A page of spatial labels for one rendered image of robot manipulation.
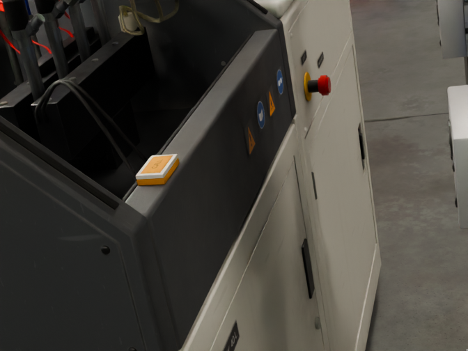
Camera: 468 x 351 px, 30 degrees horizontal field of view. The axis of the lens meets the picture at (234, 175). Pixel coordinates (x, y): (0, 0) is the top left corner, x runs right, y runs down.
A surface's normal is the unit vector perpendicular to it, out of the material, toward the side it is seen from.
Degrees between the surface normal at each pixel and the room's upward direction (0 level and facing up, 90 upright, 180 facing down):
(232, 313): 90
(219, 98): 0
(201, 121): 0
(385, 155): 0
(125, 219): 43
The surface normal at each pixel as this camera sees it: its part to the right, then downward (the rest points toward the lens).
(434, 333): -0.17, -0.90
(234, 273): 0.95, -0.05
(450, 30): -0.18, 0.43
